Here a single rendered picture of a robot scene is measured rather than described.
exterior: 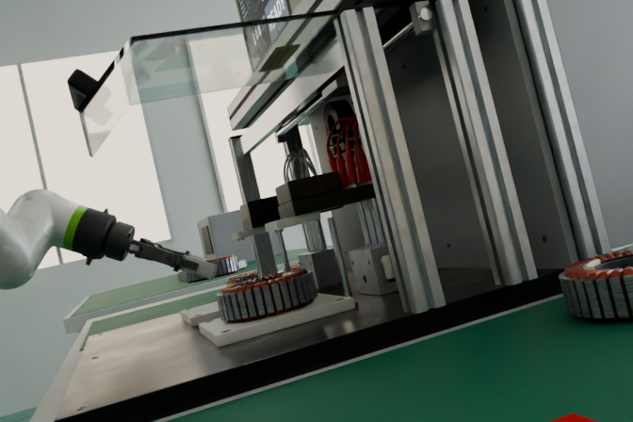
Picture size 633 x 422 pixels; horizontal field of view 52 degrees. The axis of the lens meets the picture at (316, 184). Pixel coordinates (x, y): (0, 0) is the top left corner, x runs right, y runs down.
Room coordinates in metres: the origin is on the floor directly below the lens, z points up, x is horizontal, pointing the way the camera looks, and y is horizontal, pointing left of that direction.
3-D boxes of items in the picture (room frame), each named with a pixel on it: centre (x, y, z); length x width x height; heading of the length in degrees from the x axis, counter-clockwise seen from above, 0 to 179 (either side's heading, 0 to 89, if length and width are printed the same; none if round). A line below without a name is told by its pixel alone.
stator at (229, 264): (1.33, 0.25, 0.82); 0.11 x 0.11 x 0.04
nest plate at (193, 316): (0.98, 0.16, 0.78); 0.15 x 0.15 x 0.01; 18
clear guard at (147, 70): (0.71, 0.06, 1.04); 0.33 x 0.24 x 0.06; 108
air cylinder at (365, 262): (0.80, -0.05, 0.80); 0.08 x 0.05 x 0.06; 18
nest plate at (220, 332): (0.75, 0.08, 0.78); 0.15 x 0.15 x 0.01; 18
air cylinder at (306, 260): (1.03, 0.02, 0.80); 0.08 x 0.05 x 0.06; 18
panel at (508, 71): (0.95, -0.12, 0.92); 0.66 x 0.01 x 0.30; 18
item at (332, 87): (0.85, -0.07, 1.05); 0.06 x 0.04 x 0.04; 18
